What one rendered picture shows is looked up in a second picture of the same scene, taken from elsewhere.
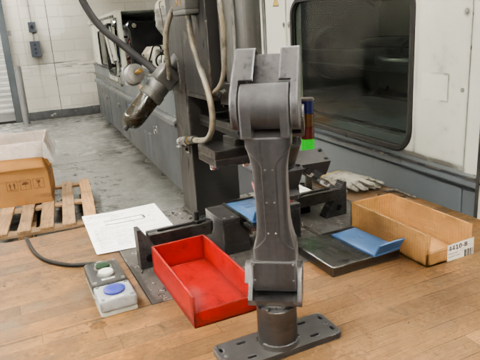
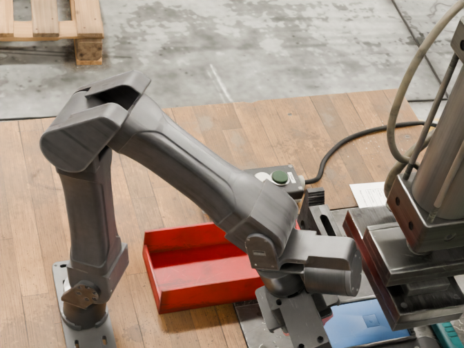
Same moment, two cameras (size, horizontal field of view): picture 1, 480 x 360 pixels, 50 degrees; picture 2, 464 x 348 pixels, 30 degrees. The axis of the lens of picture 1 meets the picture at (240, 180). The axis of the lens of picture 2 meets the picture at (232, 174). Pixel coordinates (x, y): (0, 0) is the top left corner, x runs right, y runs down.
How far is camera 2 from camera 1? 1.33 m
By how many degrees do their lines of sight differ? 78
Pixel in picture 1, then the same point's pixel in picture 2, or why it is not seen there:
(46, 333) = not seen: hidden behind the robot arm
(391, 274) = not seen: outside the picture
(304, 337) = (76, 334)
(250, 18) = (448, 121)
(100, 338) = (155, 184)
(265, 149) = not seen: hidden behind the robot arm
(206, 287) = (223, 275)
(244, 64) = (107, 83)
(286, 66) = (81, 114)
